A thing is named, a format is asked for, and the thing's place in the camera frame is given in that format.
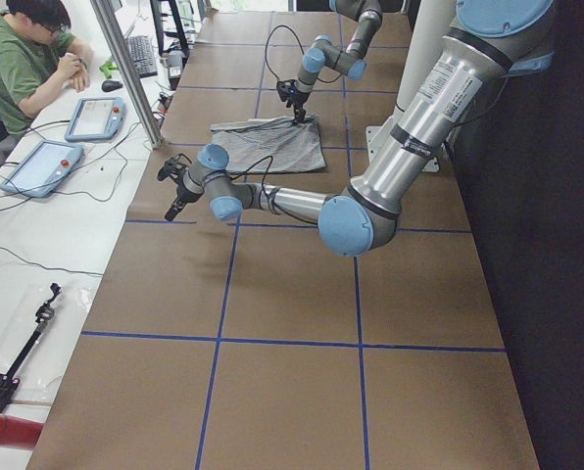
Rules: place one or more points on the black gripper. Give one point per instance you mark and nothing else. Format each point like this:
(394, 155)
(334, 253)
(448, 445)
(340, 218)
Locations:
(181, 193)
(295, 97)

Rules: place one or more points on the striped polo shirt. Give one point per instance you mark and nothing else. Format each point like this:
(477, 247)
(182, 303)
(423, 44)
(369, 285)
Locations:
(294, 146)

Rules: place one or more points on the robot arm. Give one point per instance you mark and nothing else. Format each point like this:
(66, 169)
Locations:
(349, 62)
(484, 41)

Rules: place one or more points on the upper teach pendant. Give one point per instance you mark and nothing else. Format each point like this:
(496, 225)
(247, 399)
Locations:
(96, 119)

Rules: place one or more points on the teach pendant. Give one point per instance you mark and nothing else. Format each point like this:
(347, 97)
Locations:
(43, 169)
(96, 119)

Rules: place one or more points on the lower teach pendant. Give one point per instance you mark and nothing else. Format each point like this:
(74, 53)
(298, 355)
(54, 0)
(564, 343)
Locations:
(43, 169)

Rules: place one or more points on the black computer mouse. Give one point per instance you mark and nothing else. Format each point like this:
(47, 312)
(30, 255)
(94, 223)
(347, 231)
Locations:
(110, 85)

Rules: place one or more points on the green clip tool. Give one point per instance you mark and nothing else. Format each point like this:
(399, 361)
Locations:
(107, 68)

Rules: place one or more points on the black keyboard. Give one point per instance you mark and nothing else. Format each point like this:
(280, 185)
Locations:
(142, 54)

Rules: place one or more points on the seated person green shirt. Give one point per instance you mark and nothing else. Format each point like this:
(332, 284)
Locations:
(39, 56)

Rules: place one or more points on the red cylinder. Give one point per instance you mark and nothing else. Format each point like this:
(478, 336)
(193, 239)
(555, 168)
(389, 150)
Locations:
(19, 433)

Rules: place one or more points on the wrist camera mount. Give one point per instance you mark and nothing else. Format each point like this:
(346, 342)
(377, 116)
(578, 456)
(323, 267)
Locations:
(287, 91)
(174, 168)

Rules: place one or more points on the white pedestal column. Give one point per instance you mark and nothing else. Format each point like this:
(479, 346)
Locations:
(429, 20)

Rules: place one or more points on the aluminium frame post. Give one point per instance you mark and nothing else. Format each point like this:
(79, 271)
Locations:
(113, 35)

